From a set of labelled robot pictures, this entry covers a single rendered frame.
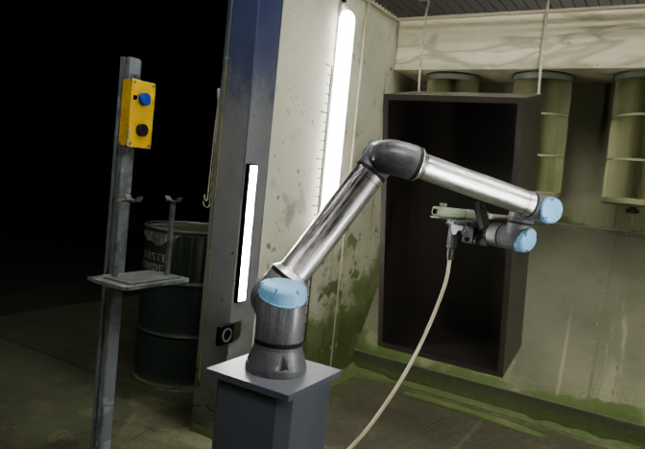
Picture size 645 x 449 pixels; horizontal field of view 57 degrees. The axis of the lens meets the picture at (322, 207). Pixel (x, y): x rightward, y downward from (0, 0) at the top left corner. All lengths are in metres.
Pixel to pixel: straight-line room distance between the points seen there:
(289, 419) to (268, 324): 0.28
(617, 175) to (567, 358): 1.04
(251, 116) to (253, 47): 0.30
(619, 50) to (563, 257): 1.23
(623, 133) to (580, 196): 0.56
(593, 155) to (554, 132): 0.39
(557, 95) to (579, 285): 1.11
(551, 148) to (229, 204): 1.93
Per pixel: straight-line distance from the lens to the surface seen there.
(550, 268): 3.88
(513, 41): 3.75
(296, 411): 1.81
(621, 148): 3.61
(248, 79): 2.71
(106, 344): 2.57
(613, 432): 3.56
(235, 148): 2.70
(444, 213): 2.40
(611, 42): 3.65
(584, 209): 4.00
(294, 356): 1.85
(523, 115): 2.48
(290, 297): 1.79
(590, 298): 3.78
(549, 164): 3.69
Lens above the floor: 1.25
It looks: 3 degrees down
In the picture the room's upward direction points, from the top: 6 degrees clockwise
